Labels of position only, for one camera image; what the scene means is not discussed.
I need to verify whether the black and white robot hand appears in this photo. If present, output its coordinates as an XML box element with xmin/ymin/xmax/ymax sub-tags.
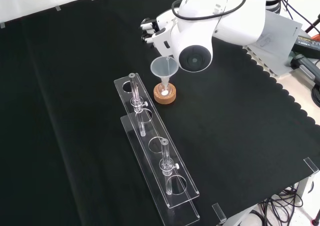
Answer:
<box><xmin>139</xmin><ymin>9</ymin><xmax>180</xmax><ymax>58</ymax></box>

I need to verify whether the translucent plastic funnel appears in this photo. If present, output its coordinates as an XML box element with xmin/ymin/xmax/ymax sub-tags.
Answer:
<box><xmin>150</xmin><ymin>56</ymin><xmax>180</xmax><ymax>87</ymax></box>

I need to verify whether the small glass round-bottom flask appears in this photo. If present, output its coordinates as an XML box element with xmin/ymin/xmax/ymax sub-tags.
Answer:
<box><xmin>158</xmin><ymin>78</ymin><xmax>174</xmax><ymax>98</ymax></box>

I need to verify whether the clear acrylic funnel stand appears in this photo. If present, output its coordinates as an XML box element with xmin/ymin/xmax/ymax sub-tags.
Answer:
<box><xmin>113</xmin><ymin>72</ymin><xmax>201</xmax><ymax>226</ymax></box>

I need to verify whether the black bench cloth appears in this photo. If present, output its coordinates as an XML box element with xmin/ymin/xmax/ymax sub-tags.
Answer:
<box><xmin>0</xmin><ymin>0</ymin><xmax>320</xmax><ymax>226</ymax></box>

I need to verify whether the pale board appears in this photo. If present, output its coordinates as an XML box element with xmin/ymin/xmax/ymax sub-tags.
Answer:
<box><xmin>242</xmin><ymin>10</ymin><xmax>304</xmax><ymax>77</ymax></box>

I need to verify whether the black power adapter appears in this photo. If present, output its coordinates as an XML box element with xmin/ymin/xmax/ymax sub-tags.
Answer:
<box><xmin>291</xmin><ymin>34</ymin><xmax>320</xmax><ymax>56</ymax></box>

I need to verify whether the grey and black clamp tool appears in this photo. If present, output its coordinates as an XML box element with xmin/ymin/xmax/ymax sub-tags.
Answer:
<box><xmin>289</xmin><ymin>55</ymin><xmax>320</xmax><ymax>88</ymax></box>

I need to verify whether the black tripod leg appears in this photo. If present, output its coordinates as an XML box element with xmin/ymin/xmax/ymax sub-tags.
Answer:
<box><xmin>303</xmin><ymin>11</ymin><xmax>320</xmax><ymax>36</ymax></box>

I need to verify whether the clear acrylic cloth clip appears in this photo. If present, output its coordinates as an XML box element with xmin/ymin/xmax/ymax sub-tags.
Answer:
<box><xmin>211</xmin><ymin>202</ymin><xmax>228</xmax><ymax>224</ymax></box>
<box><xmin>303</xmin><ymin>156</ymin><xmax>320</xmax><ymax>174</ymax></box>

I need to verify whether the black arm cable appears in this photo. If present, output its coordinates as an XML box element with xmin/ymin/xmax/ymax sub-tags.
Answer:
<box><xmin>171</xmin><ymin>0</ymin><xmax>302</xmax><ymax>21</ymax></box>

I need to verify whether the cork ring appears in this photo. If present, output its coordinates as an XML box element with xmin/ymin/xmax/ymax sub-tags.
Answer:
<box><xmin>153</xmin><ymin>83</ymin><xmax>178</xmax><ymax>105</ymax></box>

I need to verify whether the black floor cable bundle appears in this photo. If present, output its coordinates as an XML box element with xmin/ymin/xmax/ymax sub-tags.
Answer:
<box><xmin>259</xmin><ymin>182</ymin><xmax>305</xmax><ymax>226</ymax></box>

